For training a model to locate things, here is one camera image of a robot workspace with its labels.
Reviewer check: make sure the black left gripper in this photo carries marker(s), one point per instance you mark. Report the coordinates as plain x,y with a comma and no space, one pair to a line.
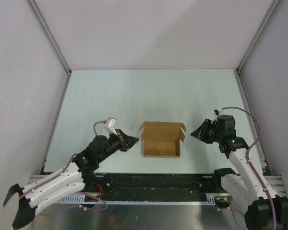
126,141

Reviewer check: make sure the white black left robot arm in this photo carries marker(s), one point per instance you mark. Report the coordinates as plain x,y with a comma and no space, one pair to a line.
75,176

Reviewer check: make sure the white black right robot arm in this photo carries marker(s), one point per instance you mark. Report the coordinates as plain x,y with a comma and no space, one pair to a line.
263,208

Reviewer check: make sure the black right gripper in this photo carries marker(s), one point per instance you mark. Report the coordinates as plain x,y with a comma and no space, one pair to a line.
200,132

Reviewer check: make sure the grey slotted cable duct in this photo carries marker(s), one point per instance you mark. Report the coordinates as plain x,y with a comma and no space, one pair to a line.
188,199

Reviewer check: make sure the brown cardboard box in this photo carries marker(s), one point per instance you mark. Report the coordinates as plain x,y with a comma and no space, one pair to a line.
169,134

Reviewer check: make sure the left aluminium frame post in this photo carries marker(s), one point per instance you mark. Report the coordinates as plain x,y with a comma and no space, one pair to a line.
48,34

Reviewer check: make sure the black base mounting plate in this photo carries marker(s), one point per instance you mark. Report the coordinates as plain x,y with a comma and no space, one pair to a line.
110,182

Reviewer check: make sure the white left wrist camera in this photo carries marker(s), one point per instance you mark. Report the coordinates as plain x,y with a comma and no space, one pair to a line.
109,125

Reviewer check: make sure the right aluminium frame post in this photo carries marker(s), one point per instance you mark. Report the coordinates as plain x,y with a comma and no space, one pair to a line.
268,17

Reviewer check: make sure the aluminium frame post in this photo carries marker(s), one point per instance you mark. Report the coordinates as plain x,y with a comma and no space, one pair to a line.
48,34
268,17

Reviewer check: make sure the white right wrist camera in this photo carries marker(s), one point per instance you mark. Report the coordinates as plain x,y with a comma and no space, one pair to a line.
218,112

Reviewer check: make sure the small crumpled plastic scrap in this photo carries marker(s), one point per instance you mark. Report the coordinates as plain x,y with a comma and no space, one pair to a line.
161,150

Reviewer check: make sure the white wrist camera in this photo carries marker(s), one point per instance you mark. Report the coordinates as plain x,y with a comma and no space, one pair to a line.
218,112
109,125

